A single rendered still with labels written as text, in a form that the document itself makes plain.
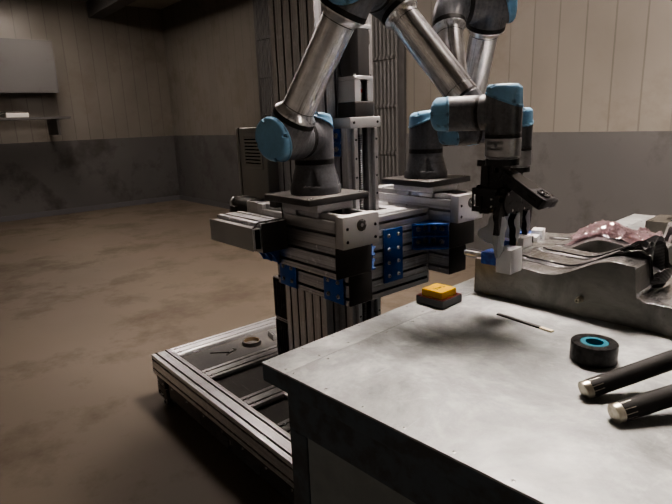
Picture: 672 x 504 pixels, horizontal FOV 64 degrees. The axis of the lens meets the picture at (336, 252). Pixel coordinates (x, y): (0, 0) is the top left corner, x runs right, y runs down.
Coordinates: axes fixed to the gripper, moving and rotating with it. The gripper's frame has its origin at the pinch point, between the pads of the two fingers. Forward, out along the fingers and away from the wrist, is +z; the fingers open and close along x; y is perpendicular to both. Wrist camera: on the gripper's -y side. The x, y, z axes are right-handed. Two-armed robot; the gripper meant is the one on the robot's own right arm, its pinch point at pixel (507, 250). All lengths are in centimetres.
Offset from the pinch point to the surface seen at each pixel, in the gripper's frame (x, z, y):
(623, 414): 29.7, 13.1, -35.4
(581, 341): 11.6, 11.6, -21.8
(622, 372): 20.8, 11.0, -32.0
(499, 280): -10.0, 10.7, 7.3
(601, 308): -10.0, 12.3, -17.2
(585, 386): 26.0, 12.7, -28.5
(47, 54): -150, -133, 791
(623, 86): -298, -45, 83
